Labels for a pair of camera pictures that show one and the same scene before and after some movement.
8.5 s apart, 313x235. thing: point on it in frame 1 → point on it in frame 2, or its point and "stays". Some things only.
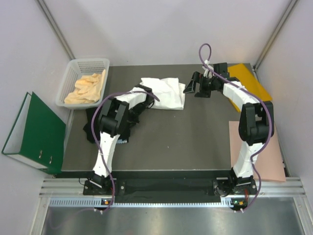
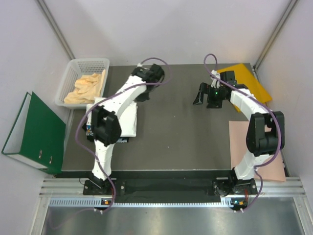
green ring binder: [37, 138] stays
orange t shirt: [87, 89] stays
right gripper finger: [190, 88] → [204, 88]
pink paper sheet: [268, 161] stays
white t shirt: [170, 92] → [128, 124]
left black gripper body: [134, 111] → [144, 96]
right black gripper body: [207, 85] → [215, 97]
